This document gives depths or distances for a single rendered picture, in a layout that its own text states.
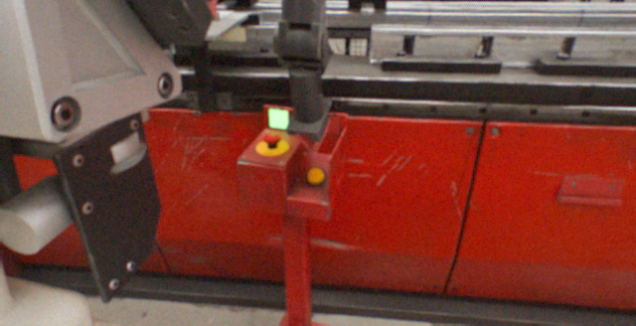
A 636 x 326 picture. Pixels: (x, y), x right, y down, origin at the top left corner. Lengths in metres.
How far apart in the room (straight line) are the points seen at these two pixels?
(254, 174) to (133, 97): 0.63
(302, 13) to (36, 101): 0.50
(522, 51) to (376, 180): 0.51
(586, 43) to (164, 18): 1.14
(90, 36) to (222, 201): 1.08
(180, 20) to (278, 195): 0.66
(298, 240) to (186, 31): 0.80
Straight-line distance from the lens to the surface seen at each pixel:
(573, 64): 1.21
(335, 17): 1.38
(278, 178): 0.83
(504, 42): 1.19
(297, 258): 1.03
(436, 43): 1.15
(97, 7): 0.22
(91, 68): 0.22
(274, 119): 0.95
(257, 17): 1.16
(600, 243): 1.45
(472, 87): 1.07
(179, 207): 1.35
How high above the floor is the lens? 1.20
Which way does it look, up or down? 28 degrees down
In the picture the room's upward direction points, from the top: straight up
